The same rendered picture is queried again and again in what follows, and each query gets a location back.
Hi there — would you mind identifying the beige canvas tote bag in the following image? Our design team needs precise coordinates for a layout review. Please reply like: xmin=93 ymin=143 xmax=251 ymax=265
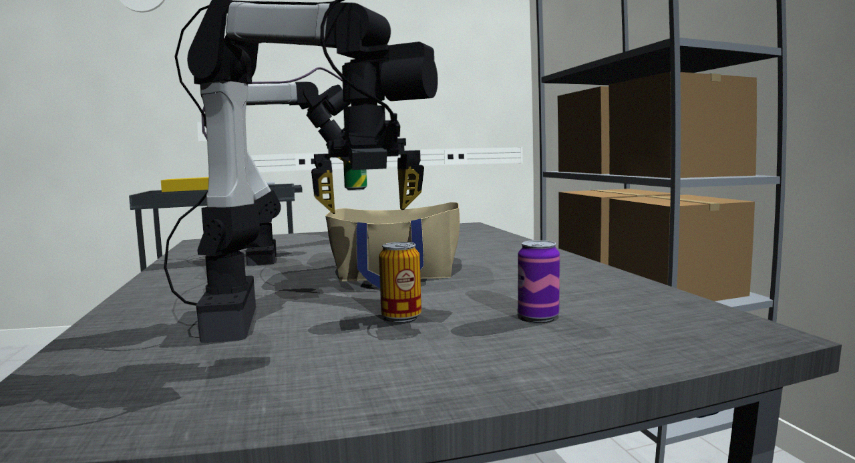
xmin=325 ymin=202 xmax=460 ymax=289

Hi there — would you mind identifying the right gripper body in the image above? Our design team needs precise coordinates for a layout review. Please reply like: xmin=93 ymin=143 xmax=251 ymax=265
xmin=311 ymin=105 xmax=424 ymax=196

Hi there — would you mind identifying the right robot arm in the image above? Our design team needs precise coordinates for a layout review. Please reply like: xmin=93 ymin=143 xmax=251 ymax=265
xmin=187 ymin=0 xmax=438 ymax=313

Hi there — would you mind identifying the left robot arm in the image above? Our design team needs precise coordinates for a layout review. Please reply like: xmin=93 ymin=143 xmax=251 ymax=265
xmin=246 ymin=82 xmax=351 ymax=255

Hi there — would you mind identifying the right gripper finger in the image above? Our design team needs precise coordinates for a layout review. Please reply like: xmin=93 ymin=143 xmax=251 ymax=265
xmin=314 ymin=170 xmax=335 ymax=214
xmin=397 ymin=167 xmax=421 ymax=210

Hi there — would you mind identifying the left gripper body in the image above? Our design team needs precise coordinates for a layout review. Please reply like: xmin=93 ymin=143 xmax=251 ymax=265
xmin=318 ymin=120 xmax=349 ymax=161

